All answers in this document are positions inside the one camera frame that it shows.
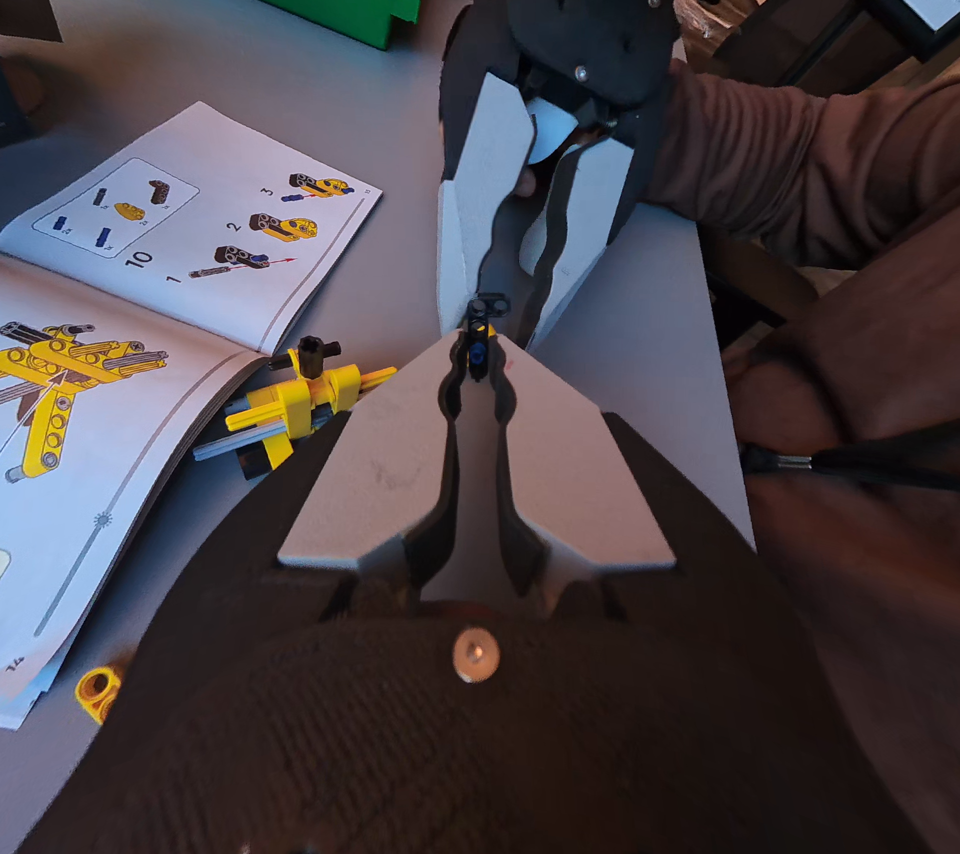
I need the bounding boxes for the yellow curved toy panel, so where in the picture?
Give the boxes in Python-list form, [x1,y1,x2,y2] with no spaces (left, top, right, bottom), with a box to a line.
[466,321,500,384]

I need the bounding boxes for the yellow toy brick assembly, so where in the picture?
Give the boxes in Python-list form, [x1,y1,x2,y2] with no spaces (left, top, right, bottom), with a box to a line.
[193,336,399,481]

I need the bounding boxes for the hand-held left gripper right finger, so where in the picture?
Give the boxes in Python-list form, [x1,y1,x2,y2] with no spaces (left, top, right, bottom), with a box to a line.
[491,336,678,607]

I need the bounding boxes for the person's brown clothing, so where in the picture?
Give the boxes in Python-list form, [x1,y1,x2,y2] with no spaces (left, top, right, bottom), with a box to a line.
[723,179,960,854]

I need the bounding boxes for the black chair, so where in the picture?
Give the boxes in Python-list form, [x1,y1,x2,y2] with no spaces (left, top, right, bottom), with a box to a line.
[705,227,822,348]

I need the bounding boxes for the person's right forearm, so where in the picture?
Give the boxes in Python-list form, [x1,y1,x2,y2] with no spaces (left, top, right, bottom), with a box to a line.
[648,62,960,270]

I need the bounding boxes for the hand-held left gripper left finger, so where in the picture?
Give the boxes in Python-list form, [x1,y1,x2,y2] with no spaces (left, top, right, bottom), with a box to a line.
[277,332,462,588]

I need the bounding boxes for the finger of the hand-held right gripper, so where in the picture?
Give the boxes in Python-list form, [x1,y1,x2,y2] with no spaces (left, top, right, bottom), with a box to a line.
[517,135,637,351]
[437,72,537,336]

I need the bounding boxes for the yellow straight toy beam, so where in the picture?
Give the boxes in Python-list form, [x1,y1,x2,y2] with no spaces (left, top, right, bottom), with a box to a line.
[75,666,125,725]

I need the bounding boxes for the open instruction booklet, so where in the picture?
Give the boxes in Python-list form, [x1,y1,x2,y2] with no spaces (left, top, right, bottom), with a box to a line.
[0,101,384,731]

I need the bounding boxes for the black toy beam with blue pin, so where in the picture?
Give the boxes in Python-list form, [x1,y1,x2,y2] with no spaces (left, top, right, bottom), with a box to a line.
[465,293,513,367]

